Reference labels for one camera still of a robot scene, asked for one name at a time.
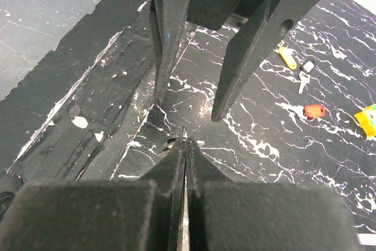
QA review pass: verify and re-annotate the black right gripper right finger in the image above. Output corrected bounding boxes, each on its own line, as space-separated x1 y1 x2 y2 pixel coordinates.
186 139 362 250

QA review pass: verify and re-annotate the yellow tag key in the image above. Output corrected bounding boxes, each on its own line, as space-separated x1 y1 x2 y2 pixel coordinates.
277 41 297 70

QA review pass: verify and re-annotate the yellow owl number block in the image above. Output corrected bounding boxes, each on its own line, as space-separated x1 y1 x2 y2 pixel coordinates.
354 104 376 138

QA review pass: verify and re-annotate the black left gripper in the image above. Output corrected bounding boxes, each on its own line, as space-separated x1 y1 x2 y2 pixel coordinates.
149 0 319 122

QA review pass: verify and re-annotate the black tag key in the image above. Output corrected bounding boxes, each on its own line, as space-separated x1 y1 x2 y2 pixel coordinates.
168 127 189 250

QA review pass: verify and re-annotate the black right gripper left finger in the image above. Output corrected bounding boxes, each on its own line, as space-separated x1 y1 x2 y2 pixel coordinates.
0 138 186 251

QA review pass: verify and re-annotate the grey tag key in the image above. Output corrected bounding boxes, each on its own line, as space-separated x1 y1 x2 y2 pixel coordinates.
298 61 315 95

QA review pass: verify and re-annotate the red tag key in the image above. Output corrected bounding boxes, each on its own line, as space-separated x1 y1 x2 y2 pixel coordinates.
286 105 325 120

